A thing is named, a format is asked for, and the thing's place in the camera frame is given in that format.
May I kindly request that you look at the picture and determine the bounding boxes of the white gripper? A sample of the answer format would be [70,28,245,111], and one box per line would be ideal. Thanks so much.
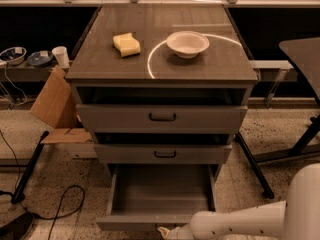
[158,224,194,240]

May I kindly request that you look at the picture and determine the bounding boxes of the grey bottom drawer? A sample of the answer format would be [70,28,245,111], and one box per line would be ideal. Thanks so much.
[97,164,215,231]

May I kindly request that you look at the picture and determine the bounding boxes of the grey drawer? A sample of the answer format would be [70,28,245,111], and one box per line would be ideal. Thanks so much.
[94,144,232,164]
[97,164,215,231]
[77,105,247,134]

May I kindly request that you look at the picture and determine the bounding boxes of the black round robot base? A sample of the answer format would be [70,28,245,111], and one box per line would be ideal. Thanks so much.
[0,212,34,240]

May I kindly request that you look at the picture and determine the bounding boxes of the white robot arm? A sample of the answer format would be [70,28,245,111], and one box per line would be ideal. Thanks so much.
[158,163,320,240]

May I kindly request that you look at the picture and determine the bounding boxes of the grey middle drawer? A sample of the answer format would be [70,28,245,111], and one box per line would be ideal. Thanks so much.
[94,144,232,164]

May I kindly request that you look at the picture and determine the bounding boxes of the grey top drawer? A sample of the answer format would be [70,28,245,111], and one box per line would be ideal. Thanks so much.
[77,105,247,134]

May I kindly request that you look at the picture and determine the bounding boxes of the grey drawer cabinet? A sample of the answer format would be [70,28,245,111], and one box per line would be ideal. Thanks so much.
[65,3,259,182]

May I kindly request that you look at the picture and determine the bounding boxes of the black right stand leg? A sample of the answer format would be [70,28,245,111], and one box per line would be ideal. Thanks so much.
[235,132,274,199]

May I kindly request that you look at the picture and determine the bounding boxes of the black stand leg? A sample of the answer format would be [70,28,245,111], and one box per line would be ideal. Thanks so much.
[11,131,49,204]
[235,132,274,199]

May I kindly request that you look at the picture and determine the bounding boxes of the black left stand leg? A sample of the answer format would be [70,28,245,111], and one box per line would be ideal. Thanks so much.
[11,131,49,204]

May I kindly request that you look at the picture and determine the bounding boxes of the brown cardboard box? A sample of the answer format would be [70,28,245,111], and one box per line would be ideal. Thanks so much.
[30,66,91,144]

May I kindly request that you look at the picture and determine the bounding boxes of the white bowl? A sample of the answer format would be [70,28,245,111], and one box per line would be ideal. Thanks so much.
[166,31,210,59]

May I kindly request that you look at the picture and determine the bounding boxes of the yellow sponge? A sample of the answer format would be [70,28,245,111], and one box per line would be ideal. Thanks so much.
[113,33,141,57]

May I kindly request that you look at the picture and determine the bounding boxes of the white paper cup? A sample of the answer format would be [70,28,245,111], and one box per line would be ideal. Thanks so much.
[52,46,70,69]

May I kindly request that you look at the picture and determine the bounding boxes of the blue bowl right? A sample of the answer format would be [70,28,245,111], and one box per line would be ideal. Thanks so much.
[27,50,53,67]

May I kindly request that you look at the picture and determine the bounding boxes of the blue bowl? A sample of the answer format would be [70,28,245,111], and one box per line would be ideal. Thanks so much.
[27,50,53,67]
[0,47,26,66]

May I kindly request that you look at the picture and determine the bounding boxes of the blue bowl left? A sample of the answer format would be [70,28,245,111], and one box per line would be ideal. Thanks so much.
[0,47,26,66]

